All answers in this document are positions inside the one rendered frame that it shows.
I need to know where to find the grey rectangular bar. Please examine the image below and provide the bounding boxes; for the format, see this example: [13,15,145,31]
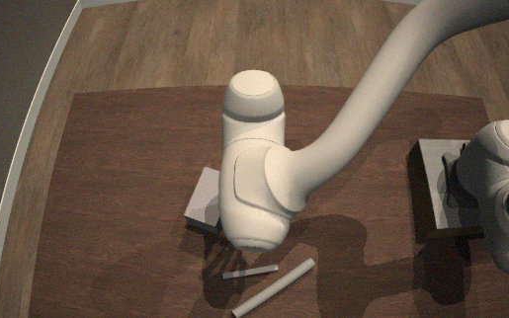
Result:
[222,264,279,279]

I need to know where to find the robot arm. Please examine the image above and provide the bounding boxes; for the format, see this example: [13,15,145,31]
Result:
[218,0,509,275]

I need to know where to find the long grey metal bar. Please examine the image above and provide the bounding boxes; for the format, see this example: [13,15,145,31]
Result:
[231,258,316,318]

